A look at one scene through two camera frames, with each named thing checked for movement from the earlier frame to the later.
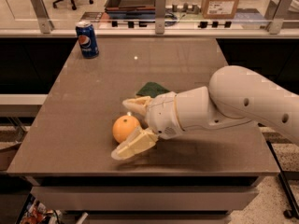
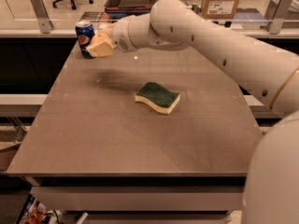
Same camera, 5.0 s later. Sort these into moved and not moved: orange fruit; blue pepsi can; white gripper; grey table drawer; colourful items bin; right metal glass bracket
Moved: white gripper; orange fruit
Not moved: colourful items bin; blue pepsi can; right metal glass bracket; grey table drawer
